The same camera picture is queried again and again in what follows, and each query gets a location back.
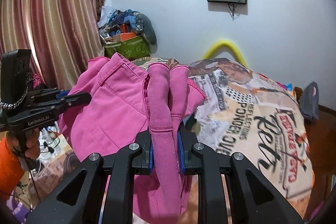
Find green storage bag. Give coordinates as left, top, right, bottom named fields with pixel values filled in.
left=102, top=33, right=150, bottom=61

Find grey backpack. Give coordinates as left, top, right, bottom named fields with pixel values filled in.
left=299, top=82, right=319, bottom=121

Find pile of clothes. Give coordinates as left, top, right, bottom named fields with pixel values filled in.
left=98, top=6, right=157, bottom=46

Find yellow foam tube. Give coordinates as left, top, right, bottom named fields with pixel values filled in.
left=202, top=40, right=248, bottom=68

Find printed newspaper-pattern bedspread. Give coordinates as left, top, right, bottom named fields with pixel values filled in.
left=31, top=56, right=316, bottom=224

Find pink pants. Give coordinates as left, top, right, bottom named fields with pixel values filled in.
left=58, top=54, right=205, bottom=223

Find orange sleeve forearm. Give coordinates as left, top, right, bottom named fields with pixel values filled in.
left=0, top=138, right=25, bottom=201

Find left hand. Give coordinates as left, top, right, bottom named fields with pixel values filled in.
left=5, top=128, right=41, bottom=160

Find striped pink curtain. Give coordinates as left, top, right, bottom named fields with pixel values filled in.
left=1, top=0, right=105, bottom=89

